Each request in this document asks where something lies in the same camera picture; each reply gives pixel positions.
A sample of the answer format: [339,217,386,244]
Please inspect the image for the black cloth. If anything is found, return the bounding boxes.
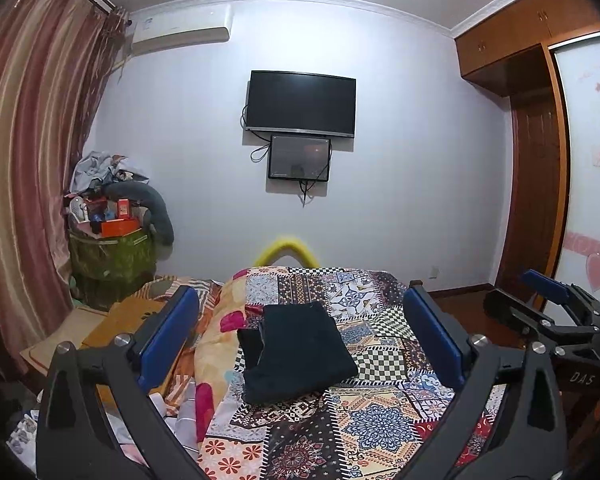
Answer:
[237,327,267,369]

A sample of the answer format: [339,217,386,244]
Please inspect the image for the grey long pillow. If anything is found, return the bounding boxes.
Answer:
[102,180,176,247]

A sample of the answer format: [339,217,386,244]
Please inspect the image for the patchwork quilt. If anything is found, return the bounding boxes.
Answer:
[197,265,511,480]

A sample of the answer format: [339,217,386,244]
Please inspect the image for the yellow floral blanket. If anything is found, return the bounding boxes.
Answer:
[193,268,261,445]

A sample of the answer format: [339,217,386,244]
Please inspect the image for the flat pale cardboard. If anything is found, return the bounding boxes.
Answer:
[20,306,111,377]

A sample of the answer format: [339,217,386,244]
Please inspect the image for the green storage bin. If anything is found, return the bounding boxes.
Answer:
[69,227,158,311]

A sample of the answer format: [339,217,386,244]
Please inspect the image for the dark navy pants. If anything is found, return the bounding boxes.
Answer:
[240,301,359,405]

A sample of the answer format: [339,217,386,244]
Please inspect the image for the wooden door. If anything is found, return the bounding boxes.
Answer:
[495,95,563,302]

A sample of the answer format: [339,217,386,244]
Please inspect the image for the black wall television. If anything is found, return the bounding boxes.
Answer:
[244,70,357,139]

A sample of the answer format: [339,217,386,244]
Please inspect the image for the wooden wardrobe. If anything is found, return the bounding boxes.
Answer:
[452,0,600,311]

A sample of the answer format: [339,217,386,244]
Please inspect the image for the small wall monitor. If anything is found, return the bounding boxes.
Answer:
[267,134,332,182]

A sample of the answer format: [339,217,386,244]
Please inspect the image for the pink heart sticker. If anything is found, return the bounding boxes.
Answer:
[566,230,600,294]

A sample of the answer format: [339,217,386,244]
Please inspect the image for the brown printed cardboard box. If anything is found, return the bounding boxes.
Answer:
[82,296,171,352]

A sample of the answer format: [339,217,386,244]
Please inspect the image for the orange box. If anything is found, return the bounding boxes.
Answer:
[100,216,144,239]

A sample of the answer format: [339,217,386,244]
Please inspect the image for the yellow curved cushion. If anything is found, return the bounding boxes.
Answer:
[254,234,321,267]

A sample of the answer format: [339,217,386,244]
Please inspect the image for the white air conditioner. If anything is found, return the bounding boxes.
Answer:
[130,4,233,57]

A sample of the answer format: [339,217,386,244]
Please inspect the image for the pile of light clothes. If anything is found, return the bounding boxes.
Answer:
[70,151,151,197]

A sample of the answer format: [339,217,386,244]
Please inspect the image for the striped pink curtain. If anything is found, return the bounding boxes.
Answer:
[0,0,131,381]

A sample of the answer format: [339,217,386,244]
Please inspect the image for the orange striped sheet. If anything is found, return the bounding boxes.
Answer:
[145,276,227,416]

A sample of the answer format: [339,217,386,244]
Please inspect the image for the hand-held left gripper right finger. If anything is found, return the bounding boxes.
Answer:
[390,281,569,480]

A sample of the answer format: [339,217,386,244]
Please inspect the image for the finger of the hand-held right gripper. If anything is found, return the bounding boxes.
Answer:
[484,287,600,350]
[522,269,600,312]

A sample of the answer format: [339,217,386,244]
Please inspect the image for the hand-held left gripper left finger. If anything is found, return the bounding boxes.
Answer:
[35,285,211,480]

